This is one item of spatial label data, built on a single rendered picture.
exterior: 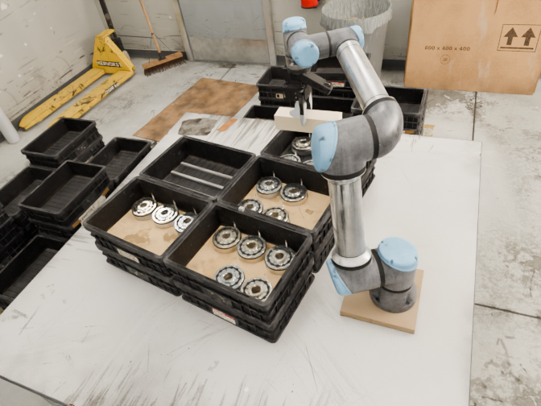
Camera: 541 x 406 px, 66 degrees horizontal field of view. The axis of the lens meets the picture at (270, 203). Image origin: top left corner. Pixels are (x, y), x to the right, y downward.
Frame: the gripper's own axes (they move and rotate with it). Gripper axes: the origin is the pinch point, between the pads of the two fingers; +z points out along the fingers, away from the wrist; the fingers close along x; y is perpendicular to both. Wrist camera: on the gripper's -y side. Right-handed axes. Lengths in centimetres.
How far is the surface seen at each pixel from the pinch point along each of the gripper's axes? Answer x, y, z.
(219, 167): 5.1, 40.8, 26.4
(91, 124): -43, 166, 50
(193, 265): 56, 25, 26
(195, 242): 50, 27, 22
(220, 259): 51, 17, 26
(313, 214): 22.8, -7.6, 26.4
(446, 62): -232, -42, 88
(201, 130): -36, 75, 38
